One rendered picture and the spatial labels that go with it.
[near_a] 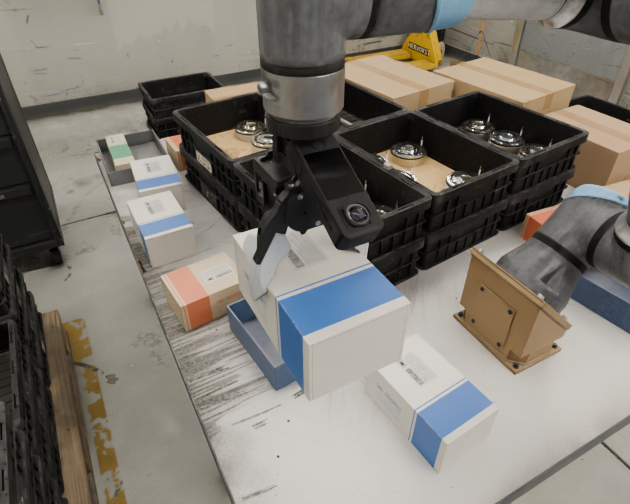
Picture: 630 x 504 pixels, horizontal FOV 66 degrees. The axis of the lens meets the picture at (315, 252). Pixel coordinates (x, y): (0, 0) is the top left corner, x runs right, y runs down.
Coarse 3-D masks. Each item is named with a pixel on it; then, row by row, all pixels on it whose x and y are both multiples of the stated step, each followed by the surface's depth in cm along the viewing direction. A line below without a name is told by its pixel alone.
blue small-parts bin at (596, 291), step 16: (592, 272) 121; (576, 288) 112; (592, 288) 109; (608, 288) 116; (624, 288) 116; (592, 304) 110; (608, 304) 107; (624, 304) 104; (608, 320) 108; (624, 320) 105
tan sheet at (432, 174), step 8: (384, 152) 145; (432, 160) 141; (400, 168) 137; (408, 168) 137; (416, 168) 137; (424, 168) 137; (432, 168) 137; (440, 168) 137; (448, 168) 137; (416, 176) 134; (424, 176) 134; (432, 176) 134; (440, 176) 134; (424, 184) 130; (432, 184) 130; (440, 184) 130
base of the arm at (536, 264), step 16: (528, 240) 95; (544, 240) 91; (512, 256) 96; (528, 256) 91; (544, 256) 90; (560, 256) 89; (512, 272) 91; (528, 272) 90; (544, 272) 89; (560, 272) 89; (576, 272) 90; (528, 288) 89; (544, 288) 88; (560, 288) 89; (560, 304) 90
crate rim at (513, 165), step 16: (352, 128) 135; (448, 128) 135; (352, 144) 127; (480, 144) 127; (512, 160) 120; (480, 176) 114; (496, 176) 116; (432, 192) 108; (448, 192) 108; (464, 192) 112
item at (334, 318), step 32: (288, 256) 56; (320, 256) 56; (352, 256) 56; (288, 288) 52; (320, 288) 52; (352, 288) 52; (384, 288) 52; (288, 320) 49; (320, 320) 48; (352, 320) 48; (384, 320) 49; (288, 352) 52; (320, 352) 47; (352, 352) 50; (384, 352) 53; (320, 384) 50
